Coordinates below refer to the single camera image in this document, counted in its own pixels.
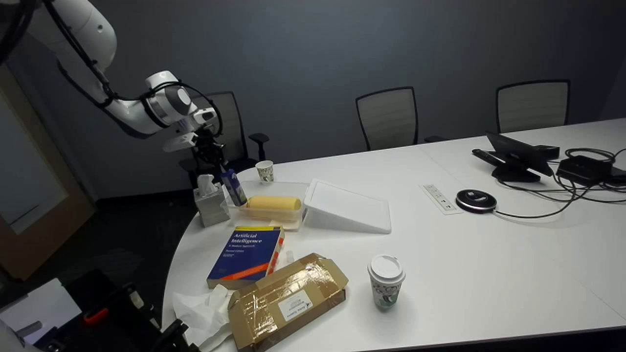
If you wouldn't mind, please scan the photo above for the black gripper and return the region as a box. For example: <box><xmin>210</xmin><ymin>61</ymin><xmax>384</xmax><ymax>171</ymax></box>
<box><xmin>189</xmin><ymin>126</ymin><xmax>238</xmax><ymax>185</ymax></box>

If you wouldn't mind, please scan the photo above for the blue bottle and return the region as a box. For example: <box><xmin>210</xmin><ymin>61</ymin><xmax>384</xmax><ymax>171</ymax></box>
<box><xmin>220</xmin><ymin>165</ymin><xmax>249</xmax><ymax>210</ymax></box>

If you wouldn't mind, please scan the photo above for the small open paper cup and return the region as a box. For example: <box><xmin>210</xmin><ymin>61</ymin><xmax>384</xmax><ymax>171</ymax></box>
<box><xmin>253</xmin><ymin>159</ymin><xmax>275</xmax><ymax>186</ymax></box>

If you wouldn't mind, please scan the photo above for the clear plastic storage bin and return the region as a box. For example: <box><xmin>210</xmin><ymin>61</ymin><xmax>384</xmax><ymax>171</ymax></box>
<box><xmin>230</xmin><ymin>194</ymin><xmax>310</xmax><ymax>233</ymax></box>

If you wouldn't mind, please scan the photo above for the open brown cardboard box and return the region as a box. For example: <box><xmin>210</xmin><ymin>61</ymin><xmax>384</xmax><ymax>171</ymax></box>
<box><xmin>224</xmin><ymin>253</ymin><xmax>349</xmax><ymax>352</ymax></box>

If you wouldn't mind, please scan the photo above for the grey tissue box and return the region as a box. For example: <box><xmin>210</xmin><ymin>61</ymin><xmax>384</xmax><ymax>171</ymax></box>
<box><xmin>191</xmin><ymin>173</ymin><xmax>230</xmax><ymax>229</ymax></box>

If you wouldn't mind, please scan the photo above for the mesh office chair with armrest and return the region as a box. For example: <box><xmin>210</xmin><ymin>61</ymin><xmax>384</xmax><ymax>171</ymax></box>
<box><xmin>187</xmin><ymin>91</ymin><xmax>269</xmax><ymax>177</ymax></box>

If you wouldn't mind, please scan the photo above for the blue book with orange stripe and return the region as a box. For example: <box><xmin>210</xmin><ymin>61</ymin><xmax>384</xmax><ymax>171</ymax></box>
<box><xmin>204</xmin><ymin>226</ymin><xmax>287</xmax><ymax>292</ymax></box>

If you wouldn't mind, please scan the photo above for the crumpled white tissue paper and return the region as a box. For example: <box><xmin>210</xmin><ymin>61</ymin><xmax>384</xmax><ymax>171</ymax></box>
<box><xmin>171</xmin><ymin>282</ymin><xmax>234</xmax><ymax>351</ymax></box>

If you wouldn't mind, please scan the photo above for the red and black equipment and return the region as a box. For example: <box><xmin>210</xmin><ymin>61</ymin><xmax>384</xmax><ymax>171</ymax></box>
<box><xmin>36</xmin><ymin>267</ymin><xmax>197</xmax><ymax>352</ymax></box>

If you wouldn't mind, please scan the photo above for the mesh back office chair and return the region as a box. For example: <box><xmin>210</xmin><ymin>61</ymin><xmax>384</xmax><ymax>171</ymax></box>
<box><xmin>353</xmin><ymin>85</ymin><xmax>420</xmax><ymax>153</ymax></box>
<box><xmin>492</xmin><ymin>79</ymin><xmax>570</xmax><ymax>136</ymax></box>

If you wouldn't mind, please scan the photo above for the wooden framed glass door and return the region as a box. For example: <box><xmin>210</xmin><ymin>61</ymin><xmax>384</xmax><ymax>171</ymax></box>
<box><xmin>0</xmin><ymin>65</ymin><xmax>97</xmax><ymax>284</ymax></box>

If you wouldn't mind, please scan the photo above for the lidded paper coffee cup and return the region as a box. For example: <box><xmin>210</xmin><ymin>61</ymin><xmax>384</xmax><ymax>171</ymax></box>
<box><xmin>365</xmin><ymin>253</ymin><xmax>406</xmax><ymax>314</ymax></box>

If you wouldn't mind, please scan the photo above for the white remote control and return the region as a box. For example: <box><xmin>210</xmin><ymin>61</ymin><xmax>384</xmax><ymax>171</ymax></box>
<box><xmin>422</xmin><ymin>183</ymin><xmax>461</xmax><ymax>216</ymax></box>

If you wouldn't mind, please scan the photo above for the white paper sheet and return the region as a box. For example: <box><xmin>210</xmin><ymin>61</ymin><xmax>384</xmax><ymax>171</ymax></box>
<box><xmin>0</xmin><ymin>278</ymin><xmax>83</xmax><ymax>349</ymax></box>

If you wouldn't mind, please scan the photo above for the black power adapter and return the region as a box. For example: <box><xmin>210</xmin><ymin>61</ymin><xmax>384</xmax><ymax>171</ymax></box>
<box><xmin>555</xmin><ymin>147</ymin><xmax>619</xmax><ymax>186</ymax></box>

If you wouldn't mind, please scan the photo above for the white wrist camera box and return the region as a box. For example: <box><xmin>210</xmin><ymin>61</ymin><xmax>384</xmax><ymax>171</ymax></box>
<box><xmin>159</xmin><ymin>130</ymin><xmax>201</xmax><ymax>155</ymax></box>

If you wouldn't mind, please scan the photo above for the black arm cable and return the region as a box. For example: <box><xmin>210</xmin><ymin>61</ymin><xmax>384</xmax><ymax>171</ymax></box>
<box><xmin>36</xmin><ymin>0</ymin><xmax>224</xmax><ymax>140</ymax></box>

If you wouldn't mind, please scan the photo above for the black speakerphone cable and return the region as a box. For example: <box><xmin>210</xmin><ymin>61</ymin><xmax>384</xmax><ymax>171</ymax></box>
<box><xmin>490</xmin><ymin>171</ymin><xmax>584</xmax><ymax>222</ymax></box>

